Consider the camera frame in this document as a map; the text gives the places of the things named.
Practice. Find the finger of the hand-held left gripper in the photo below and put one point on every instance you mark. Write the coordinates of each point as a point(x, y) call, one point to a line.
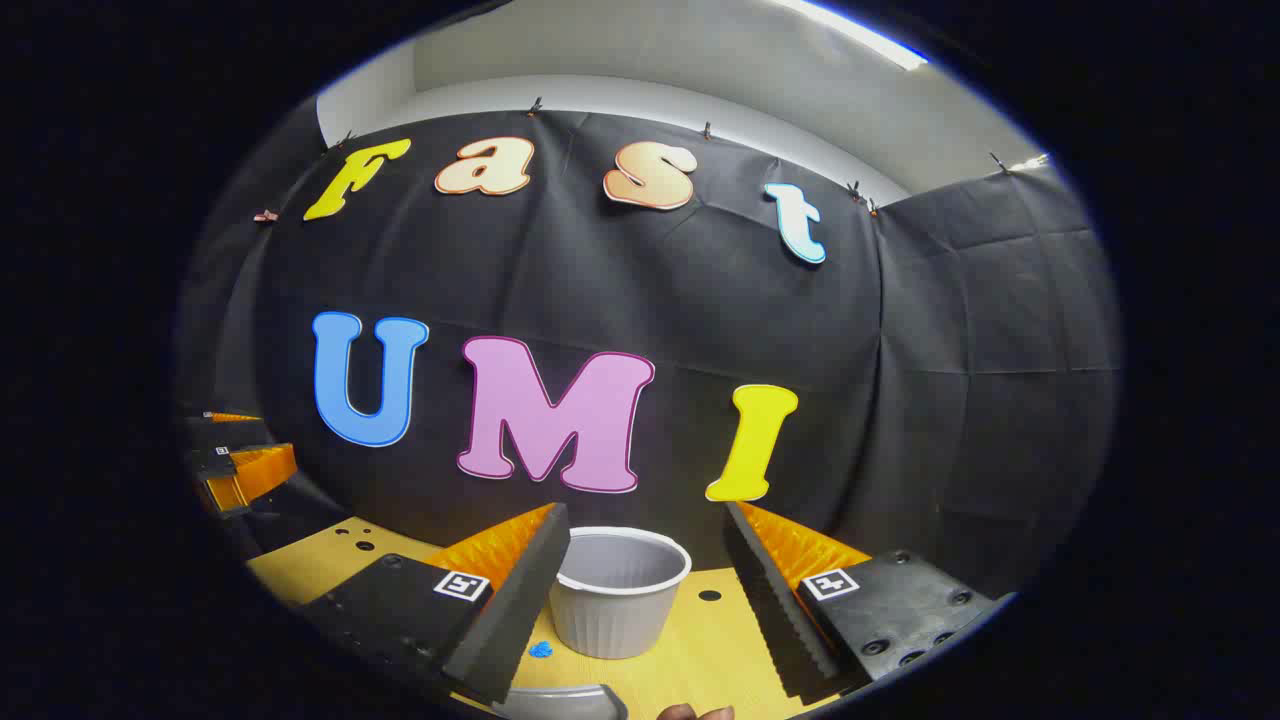
point(230, 432)
point(215, 465)

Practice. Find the yellow wooden desktop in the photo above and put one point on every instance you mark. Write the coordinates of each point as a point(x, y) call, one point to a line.
point(700, 650)

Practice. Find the black backdrop cloth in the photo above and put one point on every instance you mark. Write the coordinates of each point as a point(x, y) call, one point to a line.
point(700, 300)

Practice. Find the dark blue paper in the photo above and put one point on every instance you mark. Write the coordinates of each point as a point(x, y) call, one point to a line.
point(540, 649)

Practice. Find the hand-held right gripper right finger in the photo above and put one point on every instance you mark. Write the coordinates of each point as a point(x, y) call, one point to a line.
point(775, 610)

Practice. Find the grey dustpan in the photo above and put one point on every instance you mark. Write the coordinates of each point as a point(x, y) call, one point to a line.
point(560, 703)

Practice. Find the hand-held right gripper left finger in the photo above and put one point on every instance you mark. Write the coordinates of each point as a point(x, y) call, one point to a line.
point(520, 610)

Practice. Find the grey ribbed garbage bin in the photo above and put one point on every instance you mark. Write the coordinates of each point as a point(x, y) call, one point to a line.
point(615, 610)

